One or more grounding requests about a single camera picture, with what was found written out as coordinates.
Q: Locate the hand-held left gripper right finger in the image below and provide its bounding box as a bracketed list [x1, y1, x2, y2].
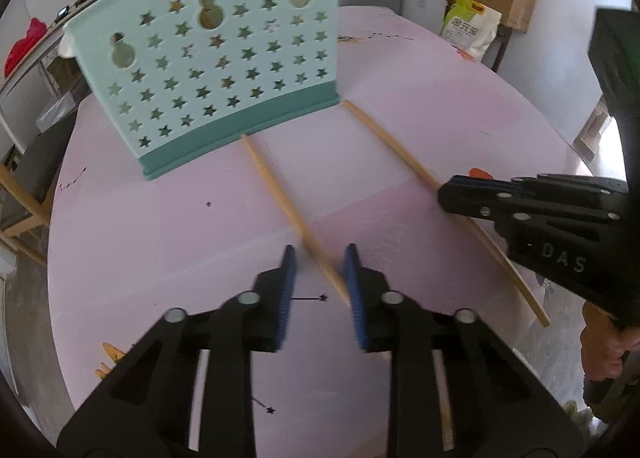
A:
[342, 244, 586, 458]

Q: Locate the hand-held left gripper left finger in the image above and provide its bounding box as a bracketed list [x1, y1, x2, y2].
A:
[57, 245, 298, 458]

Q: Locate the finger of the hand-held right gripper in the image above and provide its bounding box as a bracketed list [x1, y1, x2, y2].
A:
[510, 174, 629, 195]
[437, 175, 622, 232]

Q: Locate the wooden chopstick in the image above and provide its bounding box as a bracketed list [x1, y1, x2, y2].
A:
[341, 98, 551, 329]
[241, 134, 351, 306]

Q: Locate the teal perforated utensil holder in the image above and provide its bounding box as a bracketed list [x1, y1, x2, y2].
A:
[62, 0, 343, 183]

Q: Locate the person's right hand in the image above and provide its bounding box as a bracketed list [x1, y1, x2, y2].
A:
[580, 302, 640, 382]

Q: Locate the pink printed tablecloth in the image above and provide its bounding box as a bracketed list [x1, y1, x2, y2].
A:
[47, 5, 596, 458]

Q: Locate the yellow green rice bag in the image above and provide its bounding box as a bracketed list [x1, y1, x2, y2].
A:
[440, 0, 502, 63]

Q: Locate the wooden chair with dark seat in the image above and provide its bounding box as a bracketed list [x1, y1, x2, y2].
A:
[0, 112, 76, 266]

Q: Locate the red plastic bag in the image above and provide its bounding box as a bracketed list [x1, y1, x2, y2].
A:
[5, 18, 48, 76]

